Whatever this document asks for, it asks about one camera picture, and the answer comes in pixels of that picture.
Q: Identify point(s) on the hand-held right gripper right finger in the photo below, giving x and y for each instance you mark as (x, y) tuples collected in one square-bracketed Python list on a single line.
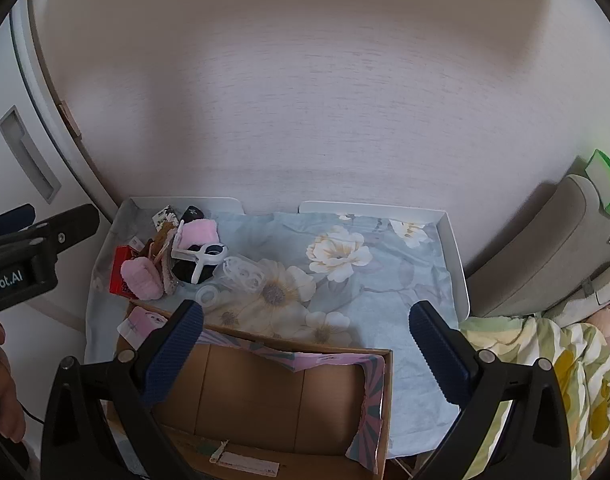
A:
[(442, 355)]

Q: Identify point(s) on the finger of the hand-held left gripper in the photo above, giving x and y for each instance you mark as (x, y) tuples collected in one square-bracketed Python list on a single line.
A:
[(10, 220), (70, 225)]

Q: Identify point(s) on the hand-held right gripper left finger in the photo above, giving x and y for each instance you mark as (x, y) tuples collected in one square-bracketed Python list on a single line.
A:
[(177, 345)]

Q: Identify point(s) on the red box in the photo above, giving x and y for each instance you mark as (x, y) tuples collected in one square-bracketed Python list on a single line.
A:
[(119, 270)]

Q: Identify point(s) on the black cloth item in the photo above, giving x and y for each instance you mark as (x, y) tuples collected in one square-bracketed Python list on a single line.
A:
[(182, 270)]

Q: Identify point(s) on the pink fluffy pouch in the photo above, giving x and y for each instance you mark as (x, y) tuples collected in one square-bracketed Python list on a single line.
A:
[(142, 277)]

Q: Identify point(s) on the white plastic clip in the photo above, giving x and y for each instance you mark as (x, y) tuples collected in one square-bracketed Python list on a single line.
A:
[(201, 265)]

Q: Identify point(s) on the clear plastic case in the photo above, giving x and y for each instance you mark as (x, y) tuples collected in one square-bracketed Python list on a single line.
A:
[(240, 277)]

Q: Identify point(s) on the black white patterned small box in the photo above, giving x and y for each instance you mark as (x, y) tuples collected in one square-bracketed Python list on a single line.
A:
[(163, 217)]

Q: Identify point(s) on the brown plush bear toy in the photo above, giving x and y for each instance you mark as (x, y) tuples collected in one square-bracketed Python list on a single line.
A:
[(160, 252)]

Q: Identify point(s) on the cardboard box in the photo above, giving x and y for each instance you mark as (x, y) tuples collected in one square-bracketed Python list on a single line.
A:
[(265, 395)]

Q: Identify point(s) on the pink fluffy towel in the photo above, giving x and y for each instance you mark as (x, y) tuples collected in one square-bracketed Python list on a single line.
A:
[(202, 232)]

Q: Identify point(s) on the black round item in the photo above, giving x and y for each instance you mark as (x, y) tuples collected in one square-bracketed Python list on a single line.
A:
[(192, 212)]

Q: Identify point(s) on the person's left hand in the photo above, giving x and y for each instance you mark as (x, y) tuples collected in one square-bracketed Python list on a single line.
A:
[(5, 400)]

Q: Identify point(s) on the blue floral cloth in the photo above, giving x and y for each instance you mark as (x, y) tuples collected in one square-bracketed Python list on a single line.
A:
[(385, 285)]

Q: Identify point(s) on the yellow green floral blanket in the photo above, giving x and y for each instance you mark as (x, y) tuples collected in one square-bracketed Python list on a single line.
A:
[(580, 375)]

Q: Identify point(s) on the white cabinet door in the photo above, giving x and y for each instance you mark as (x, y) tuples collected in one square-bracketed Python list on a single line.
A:
[(5, 75)]

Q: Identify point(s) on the white tray table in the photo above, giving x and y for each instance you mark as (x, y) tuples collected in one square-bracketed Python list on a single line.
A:
[(365, 208)]

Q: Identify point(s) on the cream pillow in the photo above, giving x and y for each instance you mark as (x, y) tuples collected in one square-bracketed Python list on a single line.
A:
[(600, 285)]

